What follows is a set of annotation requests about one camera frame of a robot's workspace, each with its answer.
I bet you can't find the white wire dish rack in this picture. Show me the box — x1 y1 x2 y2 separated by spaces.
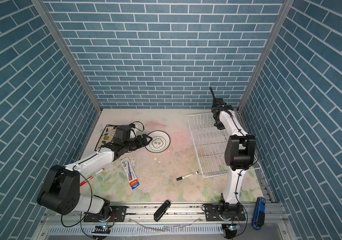
187 110 247 178

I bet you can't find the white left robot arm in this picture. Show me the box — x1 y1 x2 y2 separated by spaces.
37 123 153 222

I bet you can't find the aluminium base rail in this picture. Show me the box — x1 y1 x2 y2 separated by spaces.
33 202 295 240

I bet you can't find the red white marker pen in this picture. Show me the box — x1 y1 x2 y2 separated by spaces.
80 168 105 187

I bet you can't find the blue white toothpaste box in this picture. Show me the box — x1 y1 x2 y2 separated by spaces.
121 158 140 190

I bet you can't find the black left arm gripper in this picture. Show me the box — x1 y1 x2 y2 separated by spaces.
122 133 153 152

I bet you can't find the floral square plate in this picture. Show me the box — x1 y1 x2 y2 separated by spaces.
94 125 118 152

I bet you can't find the black stapler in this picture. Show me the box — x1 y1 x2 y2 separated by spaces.
154 200 171 222

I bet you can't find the black marker pen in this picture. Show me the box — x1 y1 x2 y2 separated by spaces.
176 171 199 181

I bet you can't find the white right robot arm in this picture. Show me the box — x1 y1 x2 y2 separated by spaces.
211 97 256 220

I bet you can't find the blue black handheld tool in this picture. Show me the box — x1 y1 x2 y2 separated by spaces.
252 197 266 230

